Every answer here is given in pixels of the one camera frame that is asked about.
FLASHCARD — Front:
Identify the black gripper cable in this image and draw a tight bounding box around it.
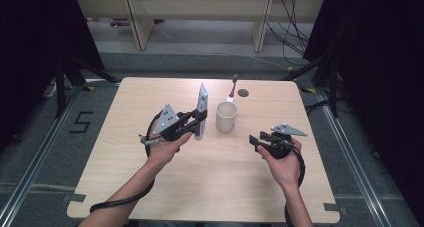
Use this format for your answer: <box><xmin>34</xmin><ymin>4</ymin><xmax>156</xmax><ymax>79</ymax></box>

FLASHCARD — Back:
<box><xmin>89</xmin><ymin>110</ymin><xmax>164</xmax><ymax>215</ymax></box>
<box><xmin>283</xmin><ymin>143</ymin><xmax>307</xmax><ymax>227</ymax></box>

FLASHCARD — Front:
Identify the pink toothbrush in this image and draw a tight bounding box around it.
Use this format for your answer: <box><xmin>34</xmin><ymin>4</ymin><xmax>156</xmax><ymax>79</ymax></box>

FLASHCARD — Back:
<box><xmin>227</xmin><ymin>74</ymin><xmax>240</xmax><ymax>104</ymax></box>

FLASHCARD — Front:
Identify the black metal stand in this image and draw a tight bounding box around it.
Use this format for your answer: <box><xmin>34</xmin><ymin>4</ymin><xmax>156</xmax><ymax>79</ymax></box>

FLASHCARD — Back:
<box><xmin>282</xmin><ymin>51</ymin><xmax>340</xmax><ymax>119</ymax></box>
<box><xmin>54</xmin><ymin>54</ymin><xmax>120</xmax><ymax>119</ymax></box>

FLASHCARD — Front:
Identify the person's right hand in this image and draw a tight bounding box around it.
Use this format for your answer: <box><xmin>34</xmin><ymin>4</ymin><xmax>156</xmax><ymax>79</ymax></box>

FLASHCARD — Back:
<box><xmin>256</xmin><ymin>139</ymin><xmax>303</xmax><ymax>192</ymax></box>

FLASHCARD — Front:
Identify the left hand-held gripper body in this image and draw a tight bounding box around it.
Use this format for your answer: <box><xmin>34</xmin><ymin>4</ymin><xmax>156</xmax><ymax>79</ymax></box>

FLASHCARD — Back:
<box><xmin>153</xmin><ymin>103</ymin><xmax>196</xmax><ymax>142</ymax></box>

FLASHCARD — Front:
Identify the bundle of black hanging cables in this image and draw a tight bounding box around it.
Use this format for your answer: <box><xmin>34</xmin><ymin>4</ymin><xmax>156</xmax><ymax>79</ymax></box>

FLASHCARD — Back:
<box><xmin>265</xmin><ymin>0</ymin><xmax>313</xmax><ymax>67</ymax></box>

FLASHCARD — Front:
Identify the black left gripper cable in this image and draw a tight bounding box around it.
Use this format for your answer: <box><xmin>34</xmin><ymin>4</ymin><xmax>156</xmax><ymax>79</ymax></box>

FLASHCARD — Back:
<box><xmin>89</xmin><ymin>110</ymin><xmax>164</xmax><ymax>215</ymax></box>

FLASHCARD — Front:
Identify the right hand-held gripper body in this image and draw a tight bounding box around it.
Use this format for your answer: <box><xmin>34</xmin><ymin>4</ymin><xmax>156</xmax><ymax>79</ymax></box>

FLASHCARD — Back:
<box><xmin>264</xmin><ymin>122</ymin><xmax>308</xmax><ymax>160</ymax></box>

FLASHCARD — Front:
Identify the black floor cable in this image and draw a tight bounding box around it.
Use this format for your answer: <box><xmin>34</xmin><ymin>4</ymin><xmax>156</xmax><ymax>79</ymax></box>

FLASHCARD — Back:
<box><xmin>304</xmin><ymin>99</ymin><xmax>332</xmax><ymax>117</ymax></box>

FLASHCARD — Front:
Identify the aluminium floor rail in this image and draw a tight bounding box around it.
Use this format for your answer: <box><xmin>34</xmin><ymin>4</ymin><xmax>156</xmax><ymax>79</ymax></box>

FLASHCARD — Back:
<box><xmin>315</xmin><ymin>88</ymin><xmax>392</xmax><ymax>227</ymax></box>
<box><xmin>0</xmin><ymin>86</ymin><xmax>83</xmax><ymax>227</ymax></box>

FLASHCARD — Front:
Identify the person's left hand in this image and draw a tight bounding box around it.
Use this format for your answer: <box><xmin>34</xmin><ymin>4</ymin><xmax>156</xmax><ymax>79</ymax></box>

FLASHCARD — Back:
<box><xmin>145</xmin><ymin>125</ymin><xmax>194</xmax><ymax>170</ymax></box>

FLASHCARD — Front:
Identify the thin white floor cable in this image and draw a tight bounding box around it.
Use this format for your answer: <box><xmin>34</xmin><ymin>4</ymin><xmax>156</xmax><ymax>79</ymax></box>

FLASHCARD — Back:
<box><xmin>152</xmin><ymin>22</ymin><xmax>292</xmax><ymax>71</ymax></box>

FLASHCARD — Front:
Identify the white cup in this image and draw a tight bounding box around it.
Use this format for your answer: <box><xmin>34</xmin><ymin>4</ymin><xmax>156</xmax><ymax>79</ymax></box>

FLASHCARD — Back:
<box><xmin>215</xmin><ymin>95</ymin><xmax>239</xmax><ymax>134</ymax></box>

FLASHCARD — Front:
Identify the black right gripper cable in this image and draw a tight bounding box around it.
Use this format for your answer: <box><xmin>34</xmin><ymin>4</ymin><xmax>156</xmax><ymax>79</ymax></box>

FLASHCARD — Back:
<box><xmin>283</xmin><ymin>143</ymin><xmax>307</xmax><ymax>227</ymax></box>

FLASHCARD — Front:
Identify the white and purple toothpaste tube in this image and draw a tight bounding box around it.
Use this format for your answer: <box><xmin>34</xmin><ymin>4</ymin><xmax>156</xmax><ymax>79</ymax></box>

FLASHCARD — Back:
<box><xmin>193</xmin><ymin>83</ymin><xmax>209</xmax><ymax>142</ymax></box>

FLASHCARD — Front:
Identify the black curtain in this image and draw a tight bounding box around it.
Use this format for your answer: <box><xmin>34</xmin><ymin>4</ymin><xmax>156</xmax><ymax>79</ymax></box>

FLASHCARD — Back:
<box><xmin>302</xmin><ymin>0</ymin><xmax>424</xmax><ymax>218</ymax></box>
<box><xmin>0</xmin><ymin>0</ymin><xmax>105</xmax><ymax>153</ymax></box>

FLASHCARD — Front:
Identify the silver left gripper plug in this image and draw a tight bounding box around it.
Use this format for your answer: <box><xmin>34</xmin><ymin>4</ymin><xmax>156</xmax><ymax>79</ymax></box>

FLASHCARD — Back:
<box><xmin>138</xmin><ymin>134</ymin><xmax>164</xmax><ymax>146</ymax></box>

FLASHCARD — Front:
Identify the light wooden desk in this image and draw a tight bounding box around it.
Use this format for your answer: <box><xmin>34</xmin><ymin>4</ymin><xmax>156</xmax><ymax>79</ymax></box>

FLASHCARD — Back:
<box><xmin>74</xmin><ymin>0</ymin><xmax>326</xmax><ymax>53</ymax></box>

